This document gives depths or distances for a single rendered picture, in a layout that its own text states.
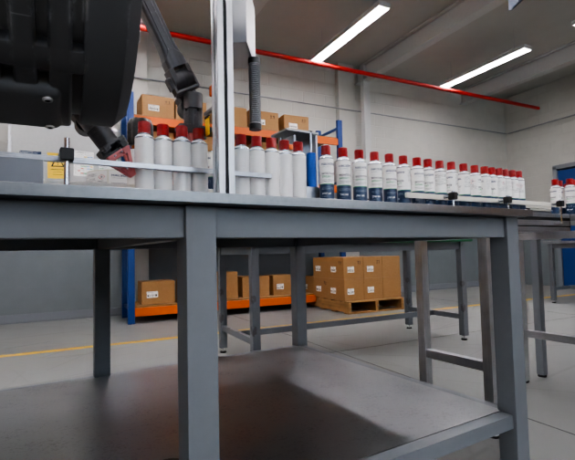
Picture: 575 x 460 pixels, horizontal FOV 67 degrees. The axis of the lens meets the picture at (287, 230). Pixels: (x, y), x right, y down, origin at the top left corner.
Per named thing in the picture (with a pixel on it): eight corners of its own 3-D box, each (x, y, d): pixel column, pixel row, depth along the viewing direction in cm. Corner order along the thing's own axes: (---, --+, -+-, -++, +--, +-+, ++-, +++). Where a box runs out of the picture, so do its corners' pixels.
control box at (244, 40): (256, 68, 134) (255, 8, 135) (246, 42, 117) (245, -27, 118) (223, 70, 135) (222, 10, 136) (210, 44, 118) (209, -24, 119)
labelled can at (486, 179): (495, 211, 195) (492, 165, 196) (483, 211, 194) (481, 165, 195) (488, 212, 200) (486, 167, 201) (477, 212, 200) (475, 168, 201)
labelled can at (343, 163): (345, 205, 158) (343, 150, 159) (354, 204, 154) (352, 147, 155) (334, 205, 156) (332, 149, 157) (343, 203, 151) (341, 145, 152)
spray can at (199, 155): (202, 200, 131) (201, 132, 132) (212, 198, 127) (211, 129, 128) (186, 198, 127) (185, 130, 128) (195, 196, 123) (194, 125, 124)
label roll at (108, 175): (97, 215, 172) (97, 179, 173) (149, 214, 174) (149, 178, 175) (78, 210, 152) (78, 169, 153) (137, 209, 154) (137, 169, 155)
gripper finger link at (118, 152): (140, 172, 123) (118, 143, 120) (146, 167, 117) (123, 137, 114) (120, 185, 120) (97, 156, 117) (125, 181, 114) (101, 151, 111)
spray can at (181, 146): (190, 198, 127) (189, 130, 128) (193, 196, 123) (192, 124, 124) (172, 198, 125) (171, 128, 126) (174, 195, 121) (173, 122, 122)
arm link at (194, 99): (185, 86, 131) (204, 89, 133) (181, 94, 137) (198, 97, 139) (186, 109, 130) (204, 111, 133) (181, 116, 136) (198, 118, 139)
